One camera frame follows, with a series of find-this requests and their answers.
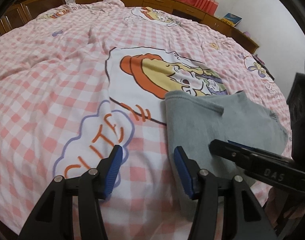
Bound brown wooden low cabinet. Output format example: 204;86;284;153
75;0;260;54

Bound blue book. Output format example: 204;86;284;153
222;12;243;27

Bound grey pants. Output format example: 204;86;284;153
164;90;289;218

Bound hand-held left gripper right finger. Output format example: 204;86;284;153
174;146;278;240

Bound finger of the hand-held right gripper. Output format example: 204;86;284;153
227;141;293;163
209;139;253;168

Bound dark wooden headboard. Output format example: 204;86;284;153
0;0;68;40

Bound pink checked cartoon duvet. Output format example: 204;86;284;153
0;0;293;240

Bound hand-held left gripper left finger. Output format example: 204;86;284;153
19;145;123;240

